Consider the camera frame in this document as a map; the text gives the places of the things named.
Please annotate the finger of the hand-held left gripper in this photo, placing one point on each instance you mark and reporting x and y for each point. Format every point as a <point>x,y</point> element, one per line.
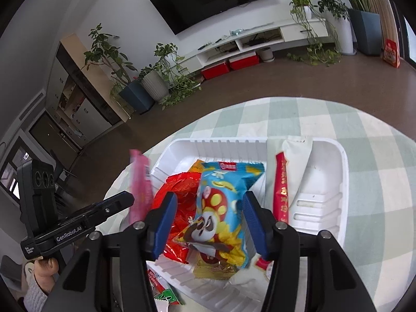
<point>110,206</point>

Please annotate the beige curtain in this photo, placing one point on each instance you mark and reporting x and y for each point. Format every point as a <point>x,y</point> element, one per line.
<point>380,0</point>

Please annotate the wall-mounted black television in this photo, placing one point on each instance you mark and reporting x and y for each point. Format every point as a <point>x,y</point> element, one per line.
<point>211,0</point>

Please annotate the bushy plant in white pot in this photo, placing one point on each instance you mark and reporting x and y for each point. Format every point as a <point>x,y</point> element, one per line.
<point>344,35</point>

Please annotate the person's left hand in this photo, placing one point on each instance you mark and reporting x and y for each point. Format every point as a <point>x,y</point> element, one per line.
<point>45,273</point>

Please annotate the white red-striped snack packet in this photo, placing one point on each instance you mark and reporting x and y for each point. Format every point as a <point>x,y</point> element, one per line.
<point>294,172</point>

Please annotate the red snack packet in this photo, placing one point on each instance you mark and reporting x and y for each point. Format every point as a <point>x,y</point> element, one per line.
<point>177,195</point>

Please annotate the trailing vine in white pot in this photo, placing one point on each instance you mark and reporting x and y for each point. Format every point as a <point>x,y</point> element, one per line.
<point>312,52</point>

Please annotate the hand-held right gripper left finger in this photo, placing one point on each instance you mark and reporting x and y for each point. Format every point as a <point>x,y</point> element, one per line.
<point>164,224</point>

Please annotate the white plastic tray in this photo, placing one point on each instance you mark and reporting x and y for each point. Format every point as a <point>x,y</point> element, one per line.
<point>321,175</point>

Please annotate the small white empty pot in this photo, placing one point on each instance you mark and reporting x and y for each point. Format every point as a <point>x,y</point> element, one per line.
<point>267,54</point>

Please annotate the person's left forearm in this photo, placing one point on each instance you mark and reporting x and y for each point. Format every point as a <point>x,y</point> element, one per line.
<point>34,299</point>

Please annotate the green snack packet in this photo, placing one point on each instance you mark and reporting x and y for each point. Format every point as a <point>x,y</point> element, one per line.
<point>167,295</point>

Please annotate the black-framed glass sliding door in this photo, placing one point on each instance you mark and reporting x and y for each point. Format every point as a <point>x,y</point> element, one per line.
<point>408,35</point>

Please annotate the red paper bag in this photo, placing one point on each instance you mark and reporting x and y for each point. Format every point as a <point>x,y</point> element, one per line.
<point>391,53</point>

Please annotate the white wall cabinets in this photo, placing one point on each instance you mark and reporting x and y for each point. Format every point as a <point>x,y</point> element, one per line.
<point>65,87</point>

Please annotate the broad-leaf plant in grey pot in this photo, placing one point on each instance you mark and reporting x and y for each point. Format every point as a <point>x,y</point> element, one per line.
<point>365,31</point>

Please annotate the orange snack packet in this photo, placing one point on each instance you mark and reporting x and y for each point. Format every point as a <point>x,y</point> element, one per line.
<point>214,270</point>

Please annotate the small-leaf tree in grey pot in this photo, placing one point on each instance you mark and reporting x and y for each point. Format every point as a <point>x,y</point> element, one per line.
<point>136,96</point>

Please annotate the trailing vine plant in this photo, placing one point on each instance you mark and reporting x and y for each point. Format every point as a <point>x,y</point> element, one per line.
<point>177,84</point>

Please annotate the blue panda snack packet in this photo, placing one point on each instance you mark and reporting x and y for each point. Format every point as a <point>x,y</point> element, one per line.
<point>221,208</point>

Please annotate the pink snack packet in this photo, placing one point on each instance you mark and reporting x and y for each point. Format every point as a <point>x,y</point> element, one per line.
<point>140,185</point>

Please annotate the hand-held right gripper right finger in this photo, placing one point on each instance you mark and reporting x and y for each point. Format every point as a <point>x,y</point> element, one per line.
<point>256,224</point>

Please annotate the white television cabinet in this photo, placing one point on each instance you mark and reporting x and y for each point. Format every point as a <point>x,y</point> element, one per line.
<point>208,57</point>

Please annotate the red storage box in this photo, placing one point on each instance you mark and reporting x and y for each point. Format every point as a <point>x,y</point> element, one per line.
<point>215,70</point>
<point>244,61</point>

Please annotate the plant in white ribbed pot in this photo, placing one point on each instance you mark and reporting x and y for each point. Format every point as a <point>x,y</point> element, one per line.
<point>155,84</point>

